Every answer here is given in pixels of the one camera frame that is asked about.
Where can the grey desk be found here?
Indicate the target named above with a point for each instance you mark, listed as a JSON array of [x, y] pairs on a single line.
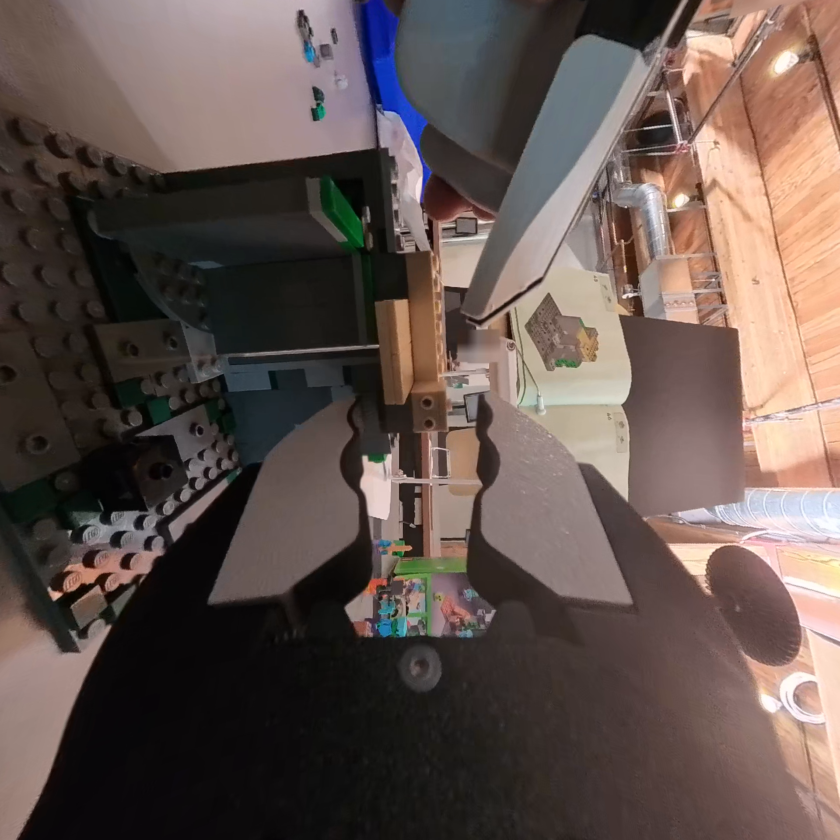
[[197, 65]]

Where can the long blue plastic bin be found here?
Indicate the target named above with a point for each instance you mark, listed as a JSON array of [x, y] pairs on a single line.
[[387, 52]]

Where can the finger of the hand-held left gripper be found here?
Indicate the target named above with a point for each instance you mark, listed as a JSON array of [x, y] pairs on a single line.
[[544, 197]]

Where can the grey tan toy brick build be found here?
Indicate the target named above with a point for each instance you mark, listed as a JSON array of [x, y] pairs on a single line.
[[197, 328]]

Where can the white ceiling air unit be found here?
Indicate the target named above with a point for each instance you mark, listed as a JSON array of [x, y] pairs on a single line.
[[679, 289]]

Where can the silver ventilation duct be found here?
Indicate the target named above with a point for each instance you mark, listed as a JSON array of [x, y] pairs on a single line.
[[781, 515], [646, 216]]

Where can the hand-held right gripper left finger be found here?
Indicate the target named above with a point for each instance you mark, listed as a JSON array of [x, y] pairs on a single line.
[[289, 518]]

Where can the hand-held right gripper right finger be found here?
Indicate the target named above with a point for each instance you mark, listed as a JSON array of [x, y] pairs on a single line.
[[551, 525]]

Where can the black backing board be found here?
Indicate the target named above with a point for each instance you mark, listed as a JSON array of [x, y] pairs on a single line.
[[682, 407]]

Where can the colourful toy set box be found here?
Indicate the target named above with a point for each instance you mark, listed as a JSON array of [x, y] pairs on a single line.
[[426, 604]]

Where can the scattered small loose bricks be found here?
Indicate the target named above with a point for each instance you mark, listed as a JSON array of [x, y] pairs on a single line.
[[321, 65]]

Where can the black round ribbed disc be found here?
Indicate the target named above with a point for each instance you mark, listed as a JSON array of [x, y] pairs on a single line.
[[754, 604]]

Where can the pale green instruction booklet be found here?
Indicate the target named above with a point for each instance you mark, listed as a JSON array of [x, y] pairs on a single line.
[[590, 374]]

